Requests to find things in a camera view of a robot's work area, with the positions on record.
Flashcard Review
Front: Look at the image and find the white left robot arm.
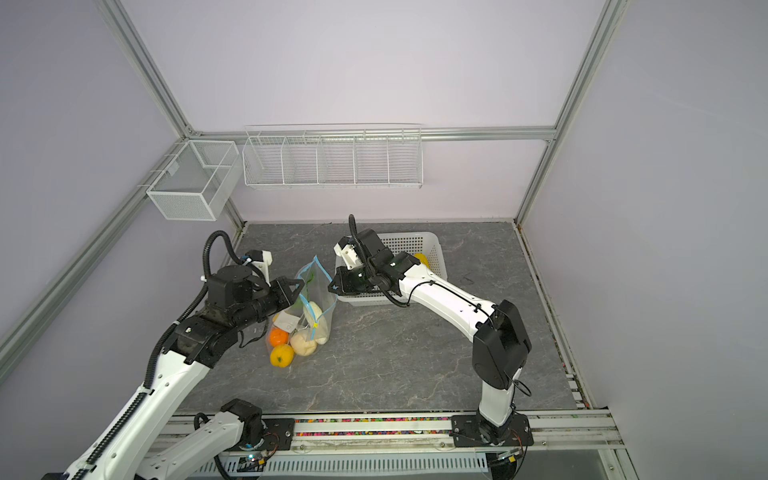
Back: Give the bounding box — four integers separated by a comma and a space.
47, 271, 304, 479

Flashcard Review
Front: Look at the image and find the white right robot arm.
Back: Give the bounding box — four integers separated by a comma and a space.
329, 245, 532, 429

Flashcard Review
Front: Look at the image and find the yellow lemon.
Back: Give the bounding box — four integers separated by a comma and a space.
269, 344, 295, 368

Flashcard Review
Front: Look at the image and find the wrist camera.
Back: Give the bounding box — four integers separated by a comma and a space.
206, 250, 273, 311
334, 229, 394, 270

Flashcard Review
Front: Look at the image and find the clear zip top bag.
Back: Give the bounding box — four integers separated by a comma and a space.
266, 256, 338, 366

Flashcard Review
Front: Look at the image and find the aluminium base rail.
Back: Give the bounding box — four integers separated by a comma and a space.
116, 409, 626, 460

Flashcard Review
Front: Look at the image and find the green pepper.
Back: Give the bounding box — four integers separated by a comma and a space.
293, 272, 315, 310

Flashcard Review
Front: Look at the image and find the white perforated plastic basket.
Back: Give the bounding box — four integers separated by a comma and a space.
334, 231, 449, 308

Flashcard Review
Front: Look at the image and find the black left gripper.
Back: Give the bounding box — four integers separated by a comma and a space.
232, 275, 304, 331

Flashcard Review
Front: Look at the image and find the small white mesh basket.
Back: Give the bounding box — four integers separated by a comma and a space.
147, 140, 243, 221

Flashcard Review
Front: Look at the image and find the long white wire shelf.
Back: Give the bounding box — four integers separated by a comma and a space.
242, 123, 424, 189

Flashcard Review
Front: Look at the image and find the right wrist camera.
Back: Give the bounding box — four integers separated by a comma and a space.
334, 229, 394, 270

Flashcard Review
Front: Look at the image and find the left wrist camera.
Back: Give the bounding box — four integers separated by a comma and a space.
206, 250, 273, 311

